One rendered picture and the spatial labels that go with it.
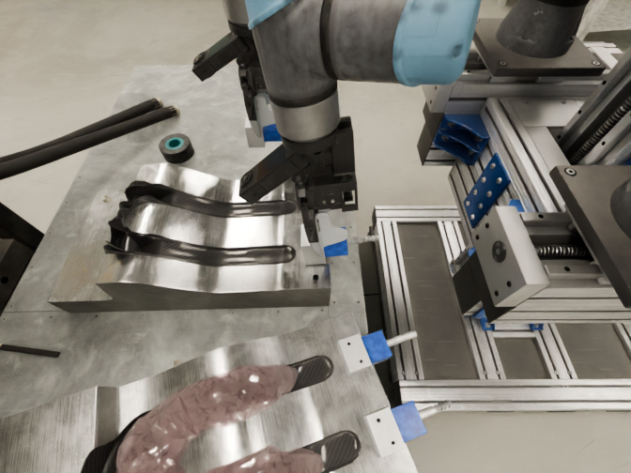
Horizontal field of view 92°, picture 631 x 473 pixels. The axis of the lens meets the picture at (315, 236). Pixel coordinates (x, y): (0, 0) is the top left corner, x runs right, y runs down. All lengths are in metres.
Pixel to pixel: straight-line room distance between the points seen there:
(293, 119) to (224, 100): 0.75
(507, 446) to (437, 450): 0.26
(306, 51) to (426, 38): 0.10
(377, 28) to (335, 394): 0.46
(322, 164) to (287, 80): 0.12
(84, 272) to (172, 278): 0.20
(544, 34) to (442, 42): 0.60
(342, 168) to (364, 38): 0.17
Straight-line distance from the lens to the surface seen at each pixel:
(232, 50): 0.61
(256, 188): 0.42
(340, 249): 0.51
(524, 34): 0.87
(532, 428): 1.60
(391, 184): 1.91
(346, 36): 0.28
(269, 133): 0.70
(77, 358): 0.72
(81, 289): 0.70
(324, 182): 0.39
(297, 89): 0.32
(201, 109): 1.06
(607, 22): 3.71
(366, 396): 0.53
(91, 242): 0.75
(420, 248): 1.43
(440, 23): 0.27
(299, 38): 0.30
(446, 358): 1.28
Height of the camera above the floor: 1.37
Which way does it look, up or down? 57 degrees down
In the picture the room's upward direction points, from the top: straight up
